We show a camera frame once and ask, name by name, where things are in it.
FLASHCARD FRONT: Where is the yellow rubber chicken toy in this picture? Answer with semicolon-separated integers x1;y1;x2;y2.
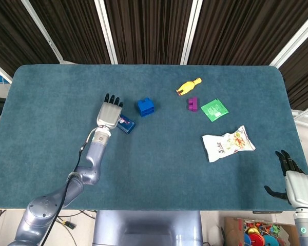
176;77;203;97

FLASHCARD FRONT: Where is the black cable with yellow tag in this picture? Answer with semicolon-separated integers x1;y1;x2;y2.
55;209;79;246

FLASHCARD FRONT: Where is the green foil sachet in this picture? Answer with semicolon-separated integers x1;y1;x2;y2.
200;98;229;122

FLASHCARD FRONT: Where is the cardboard box of toys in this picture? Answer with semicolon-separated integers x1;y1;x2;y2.
223;216;295;246

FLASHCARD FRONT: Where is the blue toy building brick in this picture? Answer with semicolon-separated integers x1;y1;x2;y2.
137;97;156;117

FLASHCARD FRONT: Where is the blue plastic toy disc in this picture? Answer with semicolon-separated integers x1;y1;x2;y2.
262;234;280;246

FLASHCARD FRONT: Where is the blue glasses case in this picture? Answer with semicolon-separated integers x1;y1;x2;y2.
117;114;136;134

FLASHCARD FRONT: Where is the teal felt table mat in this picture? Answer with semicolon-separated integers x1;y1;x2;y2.
0;64;308;211

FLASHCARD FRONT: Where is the red plastic toy disc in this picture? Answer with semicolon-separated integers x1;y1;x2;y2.
247;231;264;246

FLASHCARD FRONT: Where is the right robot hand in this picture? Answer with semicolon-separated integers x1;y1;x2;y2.
264;150;308;209

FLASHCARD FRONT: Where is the dark brown pleated curtain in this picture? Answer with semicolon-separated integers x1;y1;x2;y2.
0;0;308;113

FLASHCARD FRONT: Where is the blue-grey robot torso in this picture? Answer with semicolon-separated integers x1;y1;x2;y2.
92;210;203;246

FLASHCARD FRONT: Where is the purple toy building brick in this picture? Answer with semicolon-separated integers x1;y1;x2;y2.
186;96;199;113

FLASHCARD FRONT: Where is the white snack bag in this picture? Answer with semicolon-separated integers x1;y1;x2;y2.
202;125;256;163

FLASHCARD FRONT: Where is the white aluminium frame post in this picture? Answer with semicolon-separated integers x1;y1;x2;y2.
20;0;65;65
180;0;203;65
269;10;308;69
94;0;118;65

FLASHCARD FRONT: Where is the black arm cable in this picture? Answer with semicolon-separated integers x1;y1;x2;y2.
38;128;100;246

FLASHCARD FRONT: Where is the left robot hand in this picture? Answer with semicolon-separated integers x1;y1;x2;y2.
96;93;124;129

